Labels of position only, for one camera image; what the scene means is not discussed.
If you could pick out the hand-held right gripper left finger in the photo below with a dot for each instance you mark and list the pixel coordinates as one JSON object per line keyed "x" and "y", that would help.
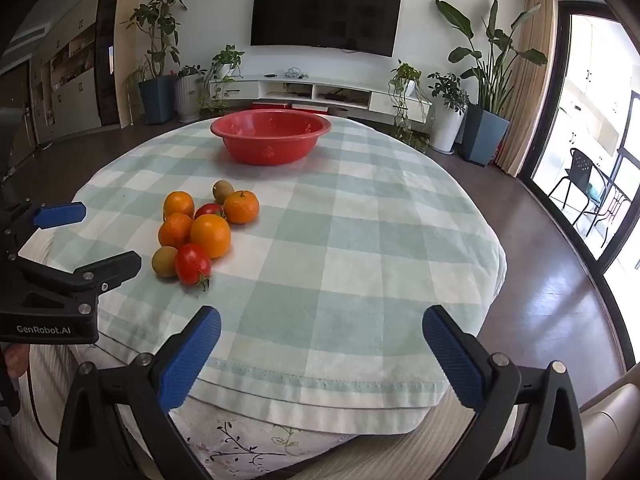
{"x": 192, "y": 355}

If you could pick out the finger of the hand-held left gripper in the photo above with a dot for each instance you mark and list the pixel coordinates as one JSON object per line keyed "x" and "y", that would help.
{"x": 60, "y": 215}
{"x": 115, "y": 265}

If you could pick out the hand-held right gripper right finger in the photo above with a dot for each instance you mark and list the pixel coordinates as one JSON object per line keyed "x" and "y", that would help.
{"x": 450, "y": 355}

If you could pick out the brown kiwi fruit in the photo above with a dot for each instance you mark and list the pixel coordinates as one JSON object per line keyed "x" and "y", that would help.
{"x": 165, "y": 261}
{"x": 223, "y": 191}

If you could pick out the orange mandarin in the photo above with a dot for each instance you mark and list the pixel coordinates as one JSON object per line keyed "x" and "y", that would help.
{"x": 175, "y": 231}
{"x": 210, "y": 235}
{"x": 178, "y": 204}
{"x": 241, "y": 206}

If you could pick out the red tomato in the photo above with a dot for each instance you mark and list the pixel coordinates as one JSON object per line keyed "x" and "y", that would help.
{"x": 209, "y": 210}
{"x": 192, "y": 264}

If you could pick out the red plastic colander bowl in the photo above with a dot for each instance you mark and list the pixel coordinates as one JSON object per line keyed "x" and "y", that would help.
{"x": 270, "y": 142}

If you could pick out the person's left hand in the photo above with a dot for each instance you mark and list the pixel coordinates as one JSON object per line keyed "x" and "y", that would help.
{"x": 12, "y": 360}

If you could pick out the white floral tablecloth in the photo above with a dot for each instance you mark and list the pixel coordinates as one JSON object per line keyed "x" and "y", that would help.
{"x": 240, "y": 447}

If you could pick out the leafy tree in blue pot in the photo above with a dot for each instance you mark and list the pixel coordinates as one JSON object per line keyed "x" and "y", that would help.
{"x": 156, "y": 100}

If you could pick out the green checked tablecloth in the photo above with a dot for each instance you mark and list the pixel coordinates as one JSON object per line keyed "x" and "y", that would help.
{"x": 350, "y": 240}

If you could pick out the cream chair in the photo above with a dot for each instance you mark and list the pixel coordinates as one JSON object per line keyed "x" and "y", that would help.
{"x": 612, "y": 410}

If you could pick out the plant in white ribbed pot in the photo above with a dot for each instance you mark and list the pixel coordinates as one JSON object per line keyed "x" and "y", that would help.
{"x": 186, "y": 97}

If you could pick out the broad-leaf plant in blue pot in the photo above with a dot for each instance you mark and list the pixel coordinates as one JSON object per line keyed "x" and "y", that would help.
{"x": 482, "y": 135}

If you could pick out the red storage box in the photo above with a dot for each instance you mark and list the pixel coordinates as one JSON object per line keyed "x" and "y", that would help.
{"x": 270, "y": 105}

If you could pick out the bushy plant in white pot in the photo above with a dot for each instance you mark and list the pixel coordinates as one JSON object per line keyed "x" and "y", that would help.
{"x": 447, "y": 130}

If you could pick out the black balcony table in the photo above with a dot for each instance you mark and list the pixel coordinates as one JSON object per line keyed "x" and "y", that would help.
{"x": 612, "y": 195}

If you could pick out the trailing pothos in white pot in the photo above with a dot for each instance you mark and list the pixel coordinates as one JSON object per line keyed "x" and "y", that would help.
{"x": 227, "y": 57}
{"x": 407, "y": 77}

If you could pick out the black balcony chair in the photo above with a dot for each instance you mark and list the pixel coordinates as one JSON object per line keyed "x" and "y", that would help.
{"x": 580, "y": 162}

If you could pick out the black media device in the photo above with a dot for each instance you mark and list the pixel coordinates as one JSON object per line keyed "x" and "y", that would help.
{"x": 300, "y": 93}
{"x": 336, "y": 95}

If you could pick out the small grey pot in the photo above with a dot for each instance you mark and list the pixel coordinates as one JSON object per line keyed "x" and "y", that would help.
{"x": 340, "y": 111}

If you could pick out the beige curtain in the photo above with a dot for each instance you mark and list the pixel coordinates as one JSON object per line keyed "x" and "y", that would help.
{"x": 530, "y": 85}

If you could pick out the white television cabinet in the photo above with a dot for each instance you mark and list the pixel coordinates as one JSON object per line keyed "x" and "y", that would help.
{"x": 345, "y": 84}

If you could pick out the black-framed glass door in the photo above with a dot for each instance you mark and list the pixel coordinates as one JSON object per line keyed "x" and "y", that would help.
{"x": 562, "y": 60}

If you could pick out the white wall storage cabinets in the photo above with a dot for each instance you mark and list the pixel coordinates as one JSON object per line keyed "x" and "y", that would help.
{"x": 70, "y": 105}

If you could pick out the black wall television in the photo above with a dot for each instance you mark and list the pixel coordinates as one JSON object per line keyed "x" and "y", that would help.
{"x": 325, "y": 15}

